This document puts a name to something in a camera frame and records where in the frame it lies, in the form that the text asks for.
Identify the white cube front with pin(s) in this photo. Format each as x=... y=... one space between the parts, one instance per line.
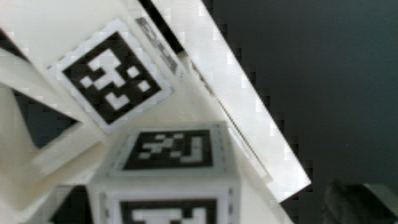
x=168 y=180

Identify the white chair side frame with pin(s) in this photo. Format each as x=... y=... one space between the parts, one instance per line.
x=116 y=65

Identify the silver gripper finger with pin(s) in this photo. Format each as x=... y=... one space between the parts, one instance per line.
x=359 y=204

